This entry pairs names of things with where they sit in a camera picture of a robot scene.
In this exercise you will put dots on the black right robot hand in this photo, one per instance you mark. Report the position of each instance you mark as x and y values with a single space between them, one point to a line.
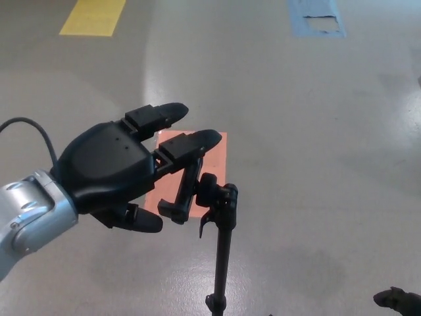
404 301

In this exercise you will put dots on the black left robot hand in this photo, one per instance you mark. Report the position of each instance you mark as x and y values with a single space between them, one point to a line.
105 164

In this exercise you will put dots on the black phone stand with clamp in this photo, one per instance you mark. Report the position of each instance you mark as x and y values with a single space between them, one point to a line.
223 263

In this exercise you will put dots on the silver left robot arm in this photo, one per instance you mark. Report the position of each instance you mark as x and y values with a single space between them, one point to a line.
29 214

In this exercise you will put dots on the orange rectangular floor sheet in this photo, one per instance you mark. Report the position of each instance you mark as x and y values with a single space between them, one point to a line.
215 164

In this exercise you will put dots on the yellow rectangular floor sheet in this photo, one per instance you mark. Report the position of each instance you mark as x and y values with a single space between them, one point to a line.
93 18

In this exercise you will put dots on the torn blue floor sheet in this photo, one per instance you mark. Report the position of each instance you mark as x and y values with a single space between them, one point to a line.
297 24

